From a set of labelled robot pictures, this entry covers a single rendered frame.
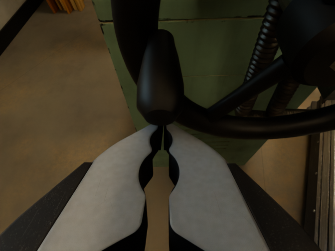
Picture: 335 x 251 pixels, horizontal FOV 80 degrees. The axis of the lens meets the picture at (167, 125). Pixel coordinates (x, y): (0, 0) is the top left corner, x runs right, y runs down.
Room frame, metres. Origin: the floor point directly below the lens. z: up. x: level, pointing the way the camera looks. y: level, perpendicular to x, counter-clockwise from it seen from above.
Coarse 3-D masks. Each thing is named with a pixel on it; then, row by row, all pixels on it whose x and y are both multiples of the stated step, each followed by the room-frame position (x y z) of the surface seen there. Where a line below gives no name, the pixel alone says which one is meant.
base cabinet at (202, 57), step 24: (168, 24) 0.29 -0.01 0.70; (192, 24) 0.29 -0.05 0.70; (216, 24) 0.29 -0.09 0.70; (240, 24) 0.29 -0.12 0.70; (192, 48) 0.29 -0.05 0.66; (216, 48) 0.29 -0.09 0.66; (240, 48) 0.29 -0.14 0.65; (120, 72) 0.30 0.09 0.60; (192, 72) 0.29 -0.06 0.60; (216, 72) 0.29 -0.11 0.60; (240, 72) 0.29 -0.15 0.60; (192, 96) 0.29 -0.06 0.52; (216, 96) 0.29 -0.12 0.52; (264, 96) 0.28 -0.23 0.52; (144, 120) 0.30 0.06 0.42; (216, 144) 0.29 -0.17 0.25; (240, 144) 0.28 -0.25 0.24
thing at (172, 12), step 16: (96, 0) 0.30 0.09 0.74; (176, 0) 0.29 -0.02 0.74; (192, 0) 0.29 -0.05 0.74; (208, 0) 0.29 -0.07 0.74; (224, 0) 0.29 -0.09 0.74; (240, 0) 0.29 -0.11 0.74; (256, 0) 0.29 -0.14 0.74; (160, 16) 0.29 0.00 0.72; (176, 16) 0.29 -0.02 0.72; (192, 16) 0.29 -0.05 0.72; (208, 16) 0.29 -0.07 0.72; (224, 16) 0.29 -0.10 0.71; (240, 16) 0.29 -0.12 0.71; (256, 16) 0.29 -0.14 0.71
